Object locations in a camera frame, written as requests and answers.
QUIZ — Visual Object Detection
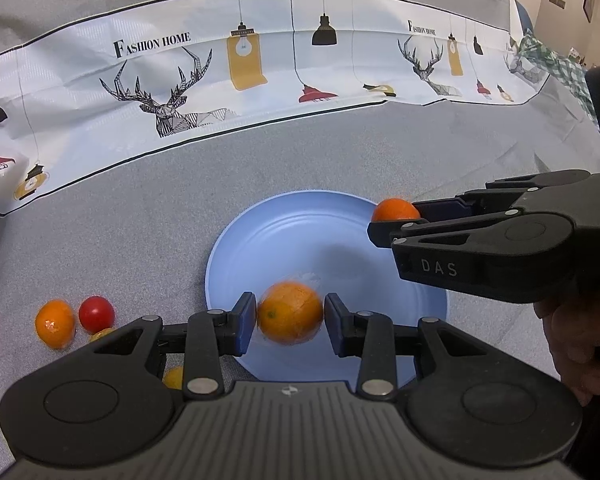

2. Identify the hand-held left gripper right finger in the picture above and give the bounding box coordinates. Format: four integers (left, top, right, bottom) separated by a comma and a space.
324, 292, 481, 401

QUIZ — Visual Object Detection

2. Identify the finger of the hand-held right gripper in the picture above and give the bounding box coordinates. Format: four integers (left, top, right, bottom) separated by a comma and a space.
412, 169, 592, 222
367, 208, 521, 252

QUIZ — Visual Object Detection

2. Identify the small orange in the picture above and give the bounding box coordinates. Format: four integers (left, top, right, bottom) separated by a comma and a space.
35, 300, 77, 351
371, 198, 422, 223

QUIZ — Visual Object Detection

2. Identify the person's right hand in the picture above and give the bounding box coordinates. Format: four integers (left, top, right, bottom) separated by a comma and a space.
535, 294, 600, 407

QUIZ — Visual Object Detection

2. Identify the white deer print cloth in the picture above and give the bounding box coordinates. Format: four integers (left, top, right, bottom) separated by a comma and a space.
0, 0, 556, 218

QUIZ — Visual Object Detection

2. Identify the red tomato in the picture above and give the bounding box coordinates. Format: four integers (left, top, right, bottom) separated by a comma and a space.
78, 296, 116, 334

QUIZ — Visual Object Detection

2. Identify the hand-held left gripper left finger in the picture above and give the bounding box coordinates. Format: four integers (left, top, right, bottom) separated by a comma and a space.
87, 291, 257, 401

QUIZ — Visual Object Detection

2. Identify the light blue plate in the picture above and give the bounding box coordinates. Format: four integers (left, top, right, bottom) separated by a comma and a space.
205, 190, 448, 395

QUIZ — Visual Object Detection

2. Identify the large orange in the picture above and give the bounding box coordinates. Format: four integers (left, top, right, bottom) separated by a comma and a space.
256, 281, 326, 346

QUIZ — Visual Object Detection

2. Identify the blue bedding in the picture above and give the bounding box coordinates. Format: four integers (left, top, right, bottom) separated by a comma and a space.
515, 0, 536, 36

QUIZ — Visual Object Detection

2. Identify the green checked cloth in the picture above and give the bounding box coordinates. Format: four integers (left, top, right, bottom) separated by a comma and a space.
502, 29, 598, 123

